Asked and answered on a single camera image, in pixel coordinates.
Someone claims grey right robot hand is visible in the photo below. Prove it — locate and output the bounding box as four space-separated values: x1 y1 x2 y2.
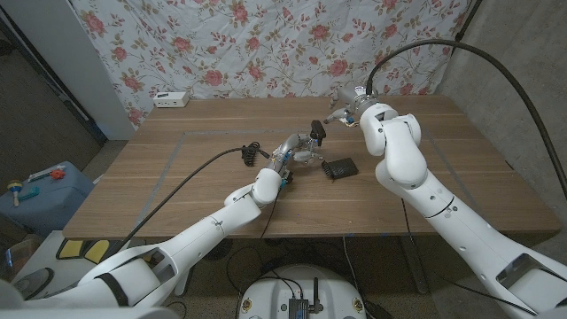
322 84 380 129

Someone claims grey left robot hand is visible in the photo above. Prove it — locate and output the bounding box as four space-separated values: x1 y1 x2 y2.
266 132 325 174

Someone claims clear dispenser bottle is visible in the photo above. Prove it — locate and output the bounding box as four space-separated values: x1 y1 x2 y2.
295 137 325 167

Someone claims black pump cap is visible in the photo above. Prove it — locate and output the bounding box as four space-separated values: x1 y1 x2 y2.
309 119 328 147

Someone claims black card holder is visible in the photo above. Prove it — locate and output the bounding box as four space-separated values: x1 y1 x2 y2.
321 157 360 182

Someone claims black hair claw clip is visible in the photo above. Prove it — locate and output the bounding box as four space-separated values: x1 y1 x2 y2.
240 141 262 167

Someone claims floral backdrop cloth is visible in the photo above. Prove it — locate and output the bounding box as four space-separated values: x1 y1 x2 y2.
70 0 473 128

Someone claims white power strip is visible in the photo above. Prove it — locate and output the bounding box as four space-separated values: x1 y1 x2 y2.
152 90 190 109

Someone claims black backdrop stand pole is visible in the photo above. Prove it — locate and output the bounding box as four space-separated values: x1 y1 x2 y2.
450 0 484 57

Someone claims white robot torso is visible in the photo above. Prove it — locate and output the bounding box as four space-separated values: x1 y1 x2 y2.
238 264 368 319

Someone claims grey module with antenna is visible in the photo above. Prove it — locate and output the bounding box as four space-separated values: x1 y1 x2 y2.
289 277 324 319

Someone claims dark table leg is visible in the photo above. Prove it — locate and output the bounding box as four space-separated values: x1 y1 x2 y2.
398 234 430 296

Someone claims white table leg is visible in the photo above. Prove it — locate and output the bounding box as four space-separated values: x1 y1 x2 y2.
174 268 195 297

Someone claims yellow black floor mat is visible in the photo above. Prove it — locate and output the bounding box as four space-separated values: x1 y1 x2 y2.
55 237 113 265

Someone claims white pillar panel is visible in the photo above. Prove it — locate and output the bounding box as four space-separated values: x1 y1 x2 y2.
0 0 136 142

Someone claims blue storage box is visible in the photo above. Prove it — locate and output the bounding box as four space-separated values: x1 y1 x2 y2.
0 160 95 236

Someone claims wooden maraca toy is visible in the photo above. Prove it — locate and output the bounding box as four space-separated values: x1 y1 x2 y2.
6 179 24 208

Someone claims grey shoe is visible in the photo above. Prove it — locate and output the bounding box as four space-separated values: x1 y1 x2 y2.
11 267 55 302

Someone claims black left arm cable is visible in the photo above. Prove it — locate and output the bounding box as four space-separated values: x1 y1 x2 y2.
104 147 274 261

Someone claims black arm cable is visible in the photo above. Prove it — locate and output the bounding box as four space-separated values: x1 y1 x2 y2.
365 38 567 200
104 147 274 261

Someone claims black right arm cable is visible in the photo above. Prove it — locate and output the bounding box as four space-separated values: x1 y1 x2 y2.
365 38 567 200

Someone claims black floor cable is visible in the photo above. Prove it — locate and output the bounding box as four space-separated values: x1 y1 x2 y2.
342 237 371 309
224 245 269 297

